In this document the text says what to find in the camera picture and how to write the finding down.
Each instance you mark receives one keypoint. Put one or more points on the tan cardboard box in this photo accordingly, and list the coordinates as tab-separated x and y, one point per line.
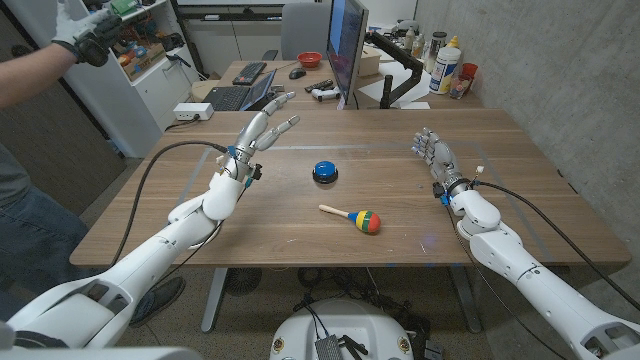
370	62

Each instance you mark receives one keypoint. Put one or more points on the blue push button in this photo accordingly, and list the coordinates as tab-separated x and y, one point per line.
325	169

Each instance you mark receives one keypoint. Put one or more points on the person in black glove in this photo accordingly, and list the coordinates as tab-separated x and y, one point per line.
115	100

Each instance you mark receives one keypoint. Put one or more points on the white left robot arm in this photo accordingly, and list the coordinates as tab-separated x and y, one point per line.
150	260

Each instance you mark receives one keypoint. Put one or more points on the cardboard box with tools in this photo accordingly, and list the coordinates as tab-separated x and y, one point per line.
145	62

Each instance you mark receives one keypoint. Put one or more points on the black keyboard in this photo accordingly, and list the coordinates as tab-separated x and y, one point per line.
249	73

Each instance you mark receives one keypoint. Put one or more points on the dark shoe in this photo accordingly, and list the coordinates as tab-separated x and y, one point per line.
160	297

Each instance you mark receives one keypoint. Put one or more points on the black round fan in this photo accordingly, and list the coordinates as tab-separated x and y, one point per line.
242	281

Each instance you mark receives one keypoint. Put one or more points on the red cup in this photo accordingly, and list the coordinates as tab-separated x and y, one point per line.
470	70

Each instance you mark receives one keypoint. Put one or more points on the wooden work table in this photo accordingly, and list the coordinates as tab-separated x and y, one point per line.
360	130

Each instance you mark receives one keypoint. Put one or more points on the computer monitor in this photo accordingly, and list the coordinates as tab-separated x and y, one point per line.
345	45

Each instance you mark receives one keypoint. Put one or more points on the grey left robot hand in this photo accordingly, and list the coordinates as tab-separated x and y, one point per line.
252	135

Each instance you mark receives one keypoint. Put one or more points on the grey office chair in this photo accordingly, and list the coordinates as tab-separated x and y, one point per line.
305	30

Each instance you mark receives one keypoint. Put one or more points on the white wipes canister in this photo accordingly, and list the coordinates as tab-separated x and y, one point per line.
443	70

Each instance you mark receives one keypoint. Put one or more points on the red bowl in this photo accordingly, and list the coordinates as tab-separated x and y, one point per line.
309	60

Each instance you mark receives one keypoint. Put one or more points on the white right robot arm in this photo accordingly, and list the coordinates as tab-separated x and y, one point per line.
540	285

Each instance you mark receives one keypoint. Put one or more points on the wooden office desk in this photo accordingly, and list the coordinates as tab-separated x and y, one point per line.
310	102

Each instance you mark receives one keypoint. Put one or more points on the clear glass cup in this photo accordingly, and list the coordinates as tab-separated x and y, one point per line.
458	87

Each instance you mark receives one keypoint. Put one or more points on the white game controller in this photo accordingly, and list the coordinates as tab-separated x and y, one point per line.
325	93

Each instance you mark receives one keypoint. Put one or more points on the green box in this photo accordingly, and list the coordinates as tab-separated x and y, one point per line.
122	6

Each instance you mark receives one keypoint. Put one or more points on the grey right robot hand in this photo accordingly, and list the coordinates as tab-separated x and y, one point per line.
442	157

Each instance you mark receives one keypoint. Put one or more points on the person's bare forearm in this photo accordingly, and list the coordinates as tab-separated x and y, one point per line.
25	75

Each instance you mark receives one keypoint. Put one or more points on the black remote control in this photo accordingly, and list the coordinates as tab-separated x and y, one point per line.
319	85

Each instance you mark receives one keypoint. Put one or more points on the dark lidded jar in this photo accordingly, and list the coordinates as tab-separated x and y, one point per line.
435	47

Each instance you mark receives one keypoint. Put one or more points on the black computer mouse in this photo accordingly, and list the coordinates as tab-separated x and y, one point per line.
297	73

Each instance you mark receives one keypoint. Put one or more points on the white power strip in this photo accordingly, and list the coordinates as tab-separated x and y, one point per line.
192	111

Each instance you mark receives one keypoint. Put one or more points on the person's gloved hand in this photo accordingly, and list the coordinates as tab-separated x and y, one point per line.
92	40

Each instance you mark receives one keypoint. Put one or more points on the open laptop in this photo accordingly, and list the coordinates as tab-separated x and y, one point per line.
232	97

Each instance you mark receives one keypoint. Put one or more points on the colourful striped wooden maraca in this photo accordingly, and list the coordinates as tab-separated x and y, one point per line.
367	221

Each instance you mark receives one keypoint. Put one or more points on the yellow capped bottle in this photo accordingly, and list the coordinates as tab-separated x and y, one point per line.
453	42

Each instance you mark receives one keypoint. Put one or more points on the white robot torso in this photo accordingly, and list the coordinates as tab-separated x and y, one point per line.
345	320

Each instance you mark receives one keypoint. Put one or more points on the white paper sheets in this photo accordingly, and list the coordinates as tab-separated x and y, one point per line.
380	90

